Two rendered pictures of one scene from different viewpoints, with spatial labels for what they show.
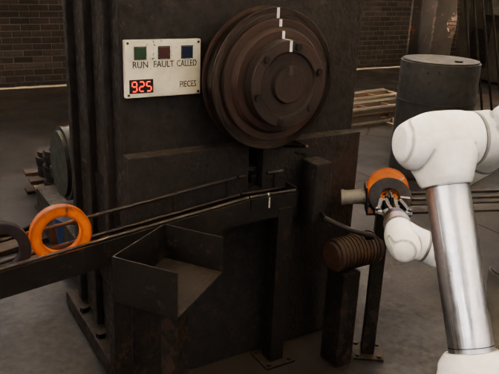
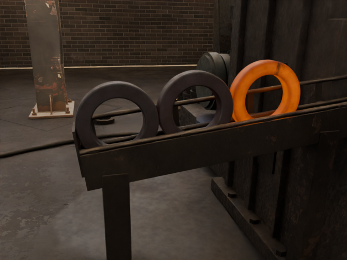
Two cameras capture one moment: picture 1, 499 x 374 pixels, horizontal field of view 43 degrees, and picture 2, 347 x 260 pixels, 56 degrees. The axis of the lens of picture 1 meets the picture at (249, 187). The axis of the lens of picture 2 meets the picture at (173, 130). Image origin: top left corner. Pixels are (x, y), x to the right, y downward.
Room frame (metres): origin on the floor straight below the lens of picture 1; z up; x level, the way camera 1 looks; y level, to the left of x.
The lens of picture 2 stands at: (0.92, 0.57, 0.85)
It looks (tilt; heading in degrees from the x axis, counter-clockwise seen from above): 18 degrees down; 16
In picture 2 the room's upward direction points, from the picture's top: 1 degrees clockwise
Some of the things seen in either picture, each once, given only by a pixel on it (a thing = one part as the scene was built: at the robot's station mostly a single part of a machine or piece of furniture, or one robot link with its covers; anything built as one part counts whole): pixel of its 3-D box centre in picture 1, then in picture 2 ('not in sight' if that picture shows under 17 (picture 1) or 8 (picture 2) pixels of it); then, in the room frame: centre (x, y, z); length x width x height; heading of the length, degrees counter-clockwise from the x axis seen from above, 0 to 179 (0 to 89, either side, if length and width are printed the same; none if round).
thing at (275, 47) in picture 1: (285, 83); not in sight; (2.03, -0.10, 1.11); 0.28 x 0.06 x 0.28; 121
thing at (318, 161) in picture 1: (314, 189); not in sight; (2.25, -0.25, 0.68); 0.11 x 0.08 x 0.24; 31
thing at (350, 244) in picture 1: (349, 297); not in sight; (2.17, -0.41, 0.27); 0.22 x 0.13 x 0.53; 121
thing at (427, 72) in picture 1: (433, 116); not in sight; (4.75, -1.39, 0.45); 0.59 x 0.59 x 0.89
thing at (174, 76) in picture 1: (162, 67); not in sight; (2.03, 0.29, 1.15); 0.26 x 0.02 x 0.18; 121
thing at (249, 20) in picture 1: (269, 79); not in sight; (2.12, -0.05, 1.11); 0.47 x 0.06 x 0.47; 121
